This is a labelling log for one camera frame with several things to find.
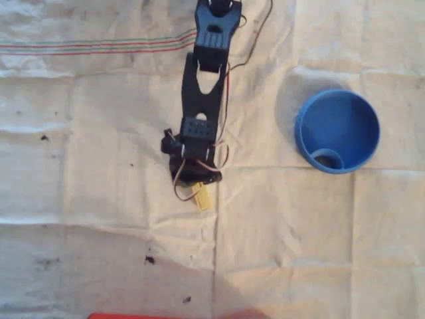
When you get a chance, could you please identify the yellow rectangular block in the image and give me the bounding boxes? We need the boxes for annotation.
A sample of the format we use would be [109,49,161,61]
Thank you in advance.
[191,182,213,211]

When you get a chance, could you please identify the white striped cloth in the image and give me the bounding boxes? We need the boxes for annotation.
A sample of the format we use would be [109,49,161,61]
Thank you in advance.
[0,0,425,319]

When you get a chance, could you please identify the red flat object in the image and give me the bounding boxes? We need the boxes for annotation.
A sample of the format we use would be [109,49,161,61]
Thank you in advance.
[87,310,266,319]

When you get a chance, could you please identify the blue plastic cup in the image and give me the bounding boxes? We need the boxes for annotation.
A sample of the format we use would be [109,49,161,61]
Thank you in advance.
[294,88,381,175]

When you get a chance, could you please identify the thin black cable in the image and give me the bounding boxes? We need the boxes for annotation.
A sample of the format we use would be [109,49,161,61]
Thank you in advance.
[228,0,274,71]

